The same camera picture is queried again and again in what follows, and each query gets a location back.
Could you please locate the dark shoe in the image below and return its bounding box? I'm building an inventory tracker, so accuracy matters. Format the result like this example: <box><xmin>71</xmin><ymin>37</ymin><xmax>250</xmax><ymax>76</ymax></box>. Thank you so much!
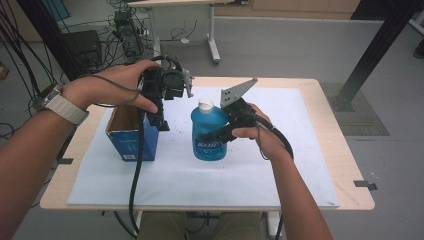
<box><xmin>413</xmin><ymin>39</ymin><xmax>424</xmax><ymax>60</ymax></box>

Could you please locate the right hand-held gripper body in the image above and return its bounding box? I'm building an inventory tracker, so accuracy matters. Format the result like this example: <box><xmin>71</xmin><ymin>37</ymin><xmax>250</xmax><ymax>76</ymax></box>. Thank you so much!
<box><xmin>219</xmin><ymin>77</ymin><xmax>259</xmax><ymax>129</ymax></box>

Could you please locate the white background desk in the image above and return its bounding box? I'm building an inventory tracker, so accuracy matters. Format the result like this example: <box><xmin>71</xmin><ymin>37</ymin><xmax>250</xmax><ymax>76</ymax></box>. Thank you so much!
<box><xmin>128</xmin><ymin>0</ymin><xmax>249</xmax><ymax>66</ymax></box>

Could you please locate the blue cardboard box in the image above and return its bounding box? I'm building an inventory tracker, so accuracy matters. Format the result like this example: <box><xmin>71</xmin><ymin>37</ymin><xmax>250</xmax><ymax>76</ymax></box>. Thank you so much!
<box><xmin>105</xmin><ymin>104</ymin><xmax>160</xmax><ymax>162</ymax></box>

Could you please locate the thin black wrist cord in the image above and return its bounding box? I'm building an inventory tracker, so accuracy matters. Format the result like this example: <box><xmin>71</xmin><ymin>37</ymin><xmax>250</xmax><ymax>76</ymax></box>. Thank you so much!
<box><xmin>74</xmin><ymin>73</ymin><xmax>143</xmax><ymax>108</ymax></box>

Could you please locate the wristwatch with white band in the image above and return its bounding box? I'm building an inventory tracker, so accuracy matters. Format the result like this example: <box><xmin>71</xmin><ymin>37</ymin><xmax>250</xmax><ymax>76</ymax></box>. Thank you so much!
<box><xmin>33</xmin><ymin>83</ymin><xmax>90</xmax><ymax>127</ymax></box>

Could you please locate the white table leg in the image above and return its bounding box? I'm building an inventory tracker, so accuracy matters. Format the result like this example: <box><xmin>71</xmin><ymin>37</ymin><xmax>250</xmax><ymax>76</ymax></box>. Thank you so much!
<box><xmin>266</xmin><ymin>210</ymin><xmax>283</xmax><ymax>239</ymax></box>

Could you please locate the person's leg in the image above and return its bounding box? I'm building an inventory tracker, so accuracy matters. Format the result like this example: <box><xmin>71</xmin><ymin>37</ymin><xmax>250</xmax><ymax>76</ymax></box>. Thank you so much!
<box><xmin>138</xmin><ymin>211</ymin><xmax>188</xmax><ymax>240</ymax></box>
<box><xmin>214</xmin><ymin>211</ymin><xmax>263</xmax><ymax>240</ymax></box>

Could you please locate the white table mat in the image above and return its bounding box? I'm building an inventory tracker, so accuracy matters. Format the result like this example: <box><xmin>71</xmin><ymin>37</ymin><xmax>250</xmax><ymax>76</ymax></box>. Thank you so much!
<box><xmin>66</xmin><ymin>86</ymin><xmax>340</xmax><ymax>208</ymax></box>

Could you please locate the thick black gripper cable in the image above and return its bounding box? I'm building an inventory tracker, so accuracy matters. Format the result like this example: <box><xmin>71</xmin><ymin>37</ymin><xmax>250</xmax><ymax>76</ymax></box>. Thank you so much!
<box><xmin>128</xmin><ymin>108</ymin><xmax>146</xmax><ymax>238</ymax></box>
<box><xmin>254</xmin><ymin>114</ymin><xmax>295</xmax><ymax>240</ymax></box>

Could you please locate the black computer tower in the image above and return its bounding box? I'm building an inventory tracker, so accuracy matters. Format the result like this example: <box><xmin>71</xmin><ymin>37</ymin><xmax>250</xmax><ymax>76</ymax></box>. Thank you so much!
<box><xmin>113</xmin><ymin>9</ymin><xmax>144</xmax><ymax>58</ymax></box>

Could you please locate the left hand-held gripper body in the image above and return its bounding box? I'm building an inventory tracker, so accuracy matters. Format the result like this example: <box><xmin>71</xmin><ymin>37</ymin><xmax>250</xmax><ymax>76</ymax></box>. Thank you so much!
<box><xmin>139</xmin><ymin>54</ymin><xmax>195</xmax><ymax>104</ymax></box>

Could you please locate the teal board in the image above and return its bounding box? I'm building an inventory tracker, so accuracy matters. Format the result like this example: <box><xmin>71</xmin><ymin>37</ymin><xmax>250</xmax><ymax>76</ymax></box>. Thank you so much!
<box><xmin>41</xmin><ymin>0</ymin><xmax>71</xmax><ymax>21</ymax></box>

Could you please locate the person's left leg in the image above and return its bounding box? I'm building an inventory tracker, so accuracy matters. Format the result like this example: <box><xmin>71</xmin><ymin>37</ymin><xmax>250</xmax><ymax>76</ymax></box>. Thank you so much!
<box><xmin>138</xmin><ymin>211</ymin><xmax>188</xmax><ymax>240</ymax></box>

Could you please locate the black equipment box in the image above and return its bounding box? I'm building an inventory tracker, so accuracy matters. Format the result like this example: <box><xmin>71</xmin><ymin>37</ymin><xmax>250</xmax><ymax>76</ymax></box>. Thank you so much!
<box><xmin>63</xmin><ymin>29</ymin><xmax>103</xmax><ymax>68</ymax></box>

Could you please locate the person's right leg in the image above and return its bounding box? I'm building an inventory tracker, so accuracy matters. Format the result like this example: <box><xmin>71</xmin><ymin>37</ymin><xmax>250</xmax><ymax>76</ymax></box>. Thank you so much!
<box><xmin>214</xmin><ymin>211</ymin><xmax>263</xmax><ymax>240</ymax></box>

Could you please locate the blue bottle with white cap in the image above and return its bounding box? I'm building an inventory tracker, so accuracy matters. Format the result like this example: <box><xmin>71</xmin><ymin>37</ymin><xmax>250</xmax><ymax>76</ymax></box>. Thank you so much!
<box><xmin>190</xmin><ymin>98</ymin><xmax>231</xmax><ymax>162</ymax></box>

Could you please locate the person's right hand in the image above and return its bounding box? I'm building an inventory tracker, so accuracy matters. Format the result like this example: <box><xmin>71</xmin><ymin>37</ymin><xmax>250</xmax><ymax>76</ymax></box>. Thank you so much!
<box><xmin>231</xmin><ymin>102</ymin><xmax>291</xmax><ymax>161</ymax></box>

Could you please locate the brown cardboard box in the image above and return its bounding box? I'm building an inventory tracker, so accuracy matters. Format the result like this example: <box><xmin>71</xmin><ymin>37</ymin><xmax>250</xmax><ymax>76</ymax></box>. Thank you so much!
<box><xmin>0</xmin><ymin>61</ymin><xmax>11</xmax><ymax>81</ymax></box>

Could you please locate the person's left hand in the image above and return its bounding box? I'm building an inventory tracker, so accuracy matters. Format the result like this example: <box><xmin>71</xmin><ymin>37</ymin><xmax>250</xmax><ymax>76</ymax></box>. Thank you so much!
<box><xmin>61</xmin><ymin>59</ymin><xmax>161</xmax><ymax>114</ymax></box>

